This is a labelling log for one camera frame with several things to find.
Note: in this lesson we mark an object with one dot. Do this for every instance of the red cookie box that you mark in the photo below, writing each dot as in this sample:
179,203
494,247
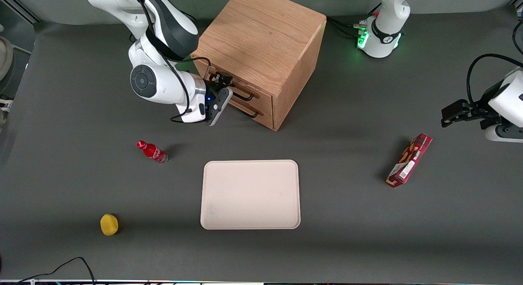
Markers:
408,162

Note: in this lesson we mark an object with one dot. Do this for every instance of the wooden drawer front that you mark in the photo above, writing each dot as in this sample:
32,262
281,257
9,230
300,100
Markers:
267,118
265,100

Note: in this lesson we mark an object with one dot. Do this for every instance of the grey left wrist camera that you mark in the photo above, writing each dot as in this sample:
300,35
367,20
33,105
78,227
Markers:
504,134

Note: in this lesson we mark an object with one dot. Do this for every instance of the aluminium frame rail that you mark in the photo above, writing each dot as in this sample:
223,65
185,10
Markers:
24,12
519,9

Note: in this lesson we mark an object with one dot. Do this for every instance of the red soda bottle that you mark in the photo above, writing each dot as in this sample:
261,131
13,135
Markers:
153,151

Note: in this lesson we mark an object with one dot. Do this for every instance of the white bracket beside table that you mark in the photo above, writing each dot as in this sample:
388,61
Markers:
5,104

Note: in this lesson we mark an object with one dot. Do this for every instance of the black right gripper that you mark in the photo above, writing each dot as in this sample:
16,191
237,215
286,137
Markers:
212,91

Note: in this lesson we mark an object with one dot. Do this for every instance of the beige plastic tray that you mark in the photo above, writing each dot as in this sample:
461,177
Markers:
250,194

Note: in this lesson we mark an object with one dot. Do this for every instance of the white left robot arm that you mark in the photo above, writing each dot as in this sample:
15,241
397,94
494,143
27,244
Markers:
388,23

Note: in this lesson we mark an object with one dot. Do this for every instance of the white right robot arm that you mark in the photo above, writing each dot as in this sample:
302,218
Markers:
163,83

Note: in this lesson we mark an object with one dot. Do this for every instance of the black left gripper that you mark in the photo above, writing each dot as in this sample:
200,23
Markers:
480,109

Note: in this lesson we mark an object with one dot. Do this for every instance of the wooden drawer cabinet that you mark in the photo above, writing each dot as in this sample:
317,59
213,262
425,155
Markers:
261,36

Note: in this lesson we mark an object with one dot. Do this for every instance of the yellow lemon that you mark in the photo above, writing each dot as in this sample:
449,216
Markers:
109,224

